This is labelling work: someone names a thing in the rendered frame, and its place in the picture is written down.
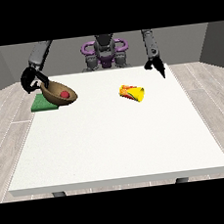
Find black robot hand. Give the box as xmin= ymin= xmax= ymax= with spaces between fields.
xmin=19 ymin=65 xmax=52 ymax=96
xmin=143 ymin=56 xmax=167 ymax=81

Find brown wooden bowl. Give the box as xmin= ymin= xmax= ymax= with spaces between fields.
xmin=38 ymin=77 xmax=79 ymax=110

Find green square pad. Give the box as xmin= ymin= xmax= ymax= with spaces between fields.
xmin=28 ymin=91 xmax=60 ymax=113

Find small red ball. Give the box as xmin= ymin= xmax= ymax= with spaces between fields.
xmin=60 ymin=89 xmax=71 ymax=101

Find grey robot trunk purple rings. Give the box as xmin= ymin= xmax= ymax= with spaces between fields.
xmin=78 ymin=31 xmax=132 ymax=74

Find dark table leg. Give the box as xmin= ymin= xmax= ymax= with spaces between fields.
xmin=174 ymin=176 xmax=190 ymax=185
xmin=51 ymin=190 xmax=67 ymax=199

